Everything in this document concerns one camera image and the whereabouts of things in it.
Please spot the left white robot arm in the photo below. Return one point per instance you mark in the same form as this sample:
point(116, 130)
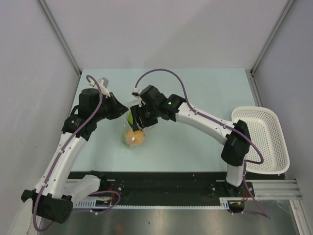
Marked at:
point(51, 198)

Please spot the left aluminium corner post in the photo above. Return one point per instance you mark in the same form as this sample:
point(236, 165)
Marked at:
point(48, 15)

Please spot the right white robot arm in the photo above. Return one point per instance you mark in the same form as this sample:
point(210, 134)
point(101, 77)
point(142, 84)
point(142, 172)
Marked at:
point(235, 138)

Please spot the aluminium frame rail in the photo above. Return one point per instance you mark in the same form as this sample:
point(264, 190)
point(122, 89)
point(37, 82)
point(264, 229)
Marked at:
point(274, 188)

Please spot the orange fake fruit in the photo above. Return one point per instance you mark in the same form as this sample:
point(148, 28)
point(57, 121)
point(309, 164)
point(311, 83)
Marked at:
point(135, 137)

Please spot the clear polka dot zip bag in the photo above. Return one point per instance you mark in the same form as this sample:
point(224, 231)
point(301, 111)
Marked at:
point(126, 126)

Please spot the aluminium corner post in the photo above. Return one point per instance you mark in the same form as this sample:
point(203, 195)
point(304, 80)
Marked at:
point(48, 15)
point(273, 34)

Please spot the white perforated plastic basket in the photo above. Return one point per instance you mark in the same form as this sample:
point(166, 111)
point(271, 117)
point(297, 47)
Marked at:
point(266, 133)

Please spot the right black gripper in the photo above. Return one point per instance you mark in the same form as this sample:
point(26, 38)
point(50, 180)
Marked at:
point(137, 112)

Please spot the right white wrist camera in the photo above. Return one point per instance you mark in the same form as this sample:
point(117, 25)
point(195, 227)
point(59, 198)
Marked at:
point(136, 93)

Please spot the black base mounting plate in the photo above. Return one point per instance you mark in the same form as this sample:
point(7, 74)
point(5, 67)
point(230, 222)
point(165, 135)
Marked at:
point(151, 175)

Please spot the right aluminium corner post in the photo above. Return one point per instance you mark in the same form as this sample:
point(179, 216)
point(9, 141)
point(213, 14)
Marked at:
point(273, 34)

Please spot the green fake apple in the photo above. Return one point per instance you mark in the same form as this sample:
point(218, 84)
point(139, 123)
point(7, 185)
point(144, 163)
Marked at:
point(130, 120)

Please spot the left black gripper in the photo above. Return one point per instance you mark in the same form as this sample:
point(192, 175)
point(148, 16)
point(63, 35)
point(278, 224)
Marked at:
point(117, 106)

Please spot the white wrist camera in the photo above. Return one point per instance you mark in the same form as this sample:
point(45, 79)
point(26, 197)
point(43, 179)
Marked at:
point(136, 93)
point(101, 85)

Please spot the white slotted cable duct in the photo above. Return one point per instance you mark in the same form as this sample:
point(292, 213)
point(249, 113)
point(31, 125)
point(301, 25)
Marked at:
point(98, 204)

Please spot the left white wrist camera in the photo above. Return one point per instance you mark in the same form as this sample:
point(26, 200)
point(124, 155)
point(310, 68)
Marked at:
point(101, 85)

